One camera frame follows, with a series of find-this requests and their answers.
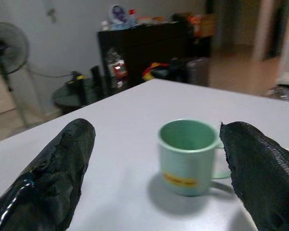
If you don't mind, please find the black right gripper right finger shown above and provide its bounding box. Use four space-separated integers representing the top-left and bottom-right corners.
219 121 289 231

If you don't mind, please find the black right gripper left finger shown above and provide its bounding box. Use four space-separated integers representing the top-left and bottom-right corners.
0 118 96 231

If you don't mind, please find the mint green mug yellow label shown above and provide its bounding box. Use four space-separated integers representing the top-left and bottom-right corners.
157 118 232 197

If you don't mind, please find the black round side table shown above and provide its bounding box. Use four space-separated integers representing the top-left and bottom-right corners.
51 78 106 114

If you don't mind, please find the black yellow tool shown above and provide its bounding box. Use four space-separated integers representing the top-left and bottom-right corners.
67 71 85 85

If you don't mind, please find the black cylinder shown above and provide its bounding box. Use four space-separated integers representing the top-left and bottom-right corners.
91 65 102 97

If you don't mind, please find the grey suitcase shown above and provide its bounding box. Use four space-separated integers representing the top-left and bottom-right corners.
185 57 210 87

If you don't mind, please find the shrink-wrapped water bottle pack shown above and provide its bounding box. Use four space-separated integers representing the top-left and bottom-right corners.
105 48 126 77

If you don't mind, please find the grey cage fan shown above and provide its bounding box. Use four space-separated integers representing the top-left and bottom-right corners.
0 22 31 128

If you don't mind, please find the yellow red black bag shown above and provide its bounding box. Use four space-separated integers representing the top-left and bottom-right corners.
141 62 171 81

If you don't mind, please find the orange cardboard box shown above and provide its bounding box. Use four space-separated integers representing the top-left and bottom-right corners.
189 13 216 37

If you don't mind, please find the black cabinet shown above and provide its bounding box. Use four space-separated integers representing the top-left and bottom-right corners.
97 20 211 87

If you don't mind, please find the white purple round container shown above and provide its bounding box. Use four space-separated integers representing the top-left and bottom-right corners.
109 4 129 26

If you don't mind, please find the red capped bottle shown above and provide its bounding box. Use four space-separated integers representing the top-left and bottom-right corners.
128 9 137 26

